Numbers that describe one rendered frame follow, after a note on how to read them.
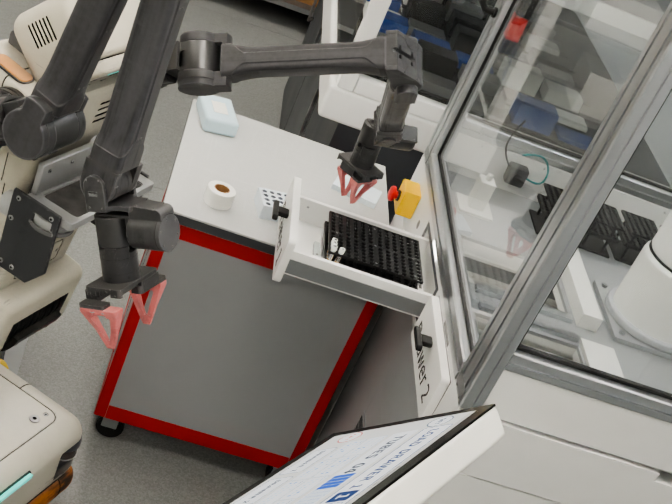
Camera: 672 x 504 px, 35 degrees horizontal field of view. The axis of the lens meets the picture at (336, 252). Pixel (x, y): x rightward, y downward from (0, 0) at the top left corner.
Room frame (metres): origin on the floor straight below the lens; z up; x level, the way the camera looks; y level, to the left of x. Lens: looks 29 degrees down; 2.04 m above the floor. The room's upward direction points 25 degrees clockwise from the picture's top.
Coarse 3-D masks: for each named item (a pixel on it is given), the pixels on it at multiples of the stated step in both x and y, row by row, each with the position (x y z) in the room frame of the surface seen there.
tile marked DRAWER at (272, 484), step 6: (270, 480) 1.18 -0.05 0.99; (276, 480) 1.17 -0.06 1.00; (282, 480) 1.17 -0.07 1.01; (264, 486) 1.16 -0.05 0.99; (270, 486) 1.15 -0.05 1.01; (276, 486) 1.14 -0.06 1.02; (252, 492) 1.14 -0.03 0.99; (258, 492) 1.13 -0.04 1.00; (264, 492) 1.13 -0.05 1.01; (246, 498) 1.12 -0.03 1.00; (252, 498) 1.11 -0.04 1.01; (258, 498) 1.10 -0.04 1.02
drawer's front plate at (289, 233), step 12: (300, 180) 2.21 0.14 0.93; (288, 192) 2.21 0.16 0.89; (300, 192) 2.15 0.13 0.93; (288, 204) 2.14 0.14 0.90; (288, 228) 2.01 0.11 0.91; (276, 240) 2.09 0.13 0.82; (288, 240) 1.95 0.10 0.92; (276, 252) 2.03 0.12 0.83; (288, 252) 1.94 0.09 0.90; (276, 264) 1.97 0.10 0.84; (276, 276) 1.94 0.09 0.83
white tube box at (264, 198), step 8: (256, 192) 2.34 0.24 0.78; (264, 192) 2.32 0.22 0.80; (272, 192) 2.35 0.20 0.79; (280, 192) 2.36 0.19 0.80; (256, 200) 2.32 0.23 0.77; (264, 200) 2.29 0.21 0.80; (272, 200) 2.31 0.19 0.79; (280, 200) 2.32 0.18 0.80; (256, 208) 2.30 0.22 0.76; (264, 208) 2.27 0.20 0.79; (272, 208) 2.27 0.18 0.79; (264, 216) 2.27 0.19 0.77
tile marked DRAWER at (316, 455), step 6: (318, 450) 1.28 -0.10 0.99; (324, 450) 1.27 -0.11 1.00; (330, 450) 1.26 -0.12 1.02; (312, 456) 1.26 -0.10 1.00; (318, 456) 1.25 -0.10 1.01; (300, 462) 1.24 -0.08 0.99; (306, 462) 1.23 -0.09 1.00; (312, 462) 1.22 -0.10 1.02; (288, 468) 1.22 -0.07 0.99; (294, 468) 1.21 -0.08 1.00; (300, 468) 1.20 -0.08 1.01; (282, 474) 1.20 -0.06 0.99
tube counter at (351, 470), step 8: (352, 464) 1.16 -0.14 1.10; (360, 464) 1.15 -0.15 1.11; (368, 464) 1.14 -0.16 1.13; (344, 472) 1.13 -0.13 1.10; (352, 472) 1.12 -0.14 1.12; (328, 480) 1.11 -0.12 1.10; (336, 480) 1.10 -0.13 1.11; (344, 480) 1.09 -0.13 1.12; (320, 488) 1.08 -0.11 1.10; (328, 488) 1.07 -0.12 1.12; (304, 496) 1.06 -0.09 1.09; (312, 496) 1.05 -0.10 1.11; (320, 496) 1.04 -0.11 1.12
